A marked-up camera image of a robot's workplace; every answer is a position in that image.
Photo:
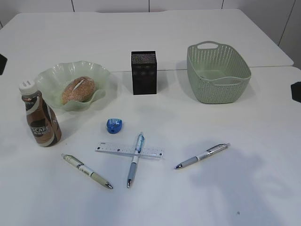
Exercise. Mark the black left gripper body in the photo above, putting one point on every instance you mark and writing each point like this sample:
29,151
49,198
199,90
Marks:
3,62

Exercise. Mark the green wavy glass plate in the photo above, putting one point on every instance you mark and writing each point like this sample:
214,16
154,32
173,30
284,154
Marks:
53,81

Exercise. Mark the blue pencil sharpener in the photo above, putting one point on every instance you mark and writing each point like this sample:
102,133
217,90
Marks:
114,125

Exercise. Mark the grey grip pen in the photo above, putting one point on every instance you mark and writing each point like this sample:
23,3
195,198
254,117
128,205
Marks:
209,152

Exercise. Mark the blue grip pen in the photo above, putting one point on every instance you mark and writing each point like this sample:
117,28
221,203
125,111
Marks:
133,167

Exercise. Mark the cream grip pen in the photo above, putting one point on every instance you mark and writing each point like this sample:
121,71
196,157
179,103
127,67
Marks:
86,170

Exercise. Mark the sugared bread roll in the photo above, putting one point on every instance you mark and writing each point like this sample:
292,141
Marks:
80,89

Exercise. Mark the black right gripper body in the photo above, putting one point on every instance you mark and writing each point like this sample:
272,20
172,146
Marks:
296,91

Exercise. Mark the clear plastic ruler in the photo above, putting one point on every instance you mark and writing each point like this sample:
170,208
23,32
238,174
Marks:
129,150

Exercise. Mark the brown Nescafe coffee bottle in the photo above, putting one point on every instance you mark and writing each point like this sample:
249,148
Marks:
41,119

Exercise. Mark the green plastic woven basket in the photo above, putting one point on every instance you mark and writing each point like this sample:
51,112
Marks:
217,73

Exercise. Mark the black mesh pen holder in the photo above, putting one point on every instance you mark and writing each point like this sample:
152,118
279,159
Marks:
144,72

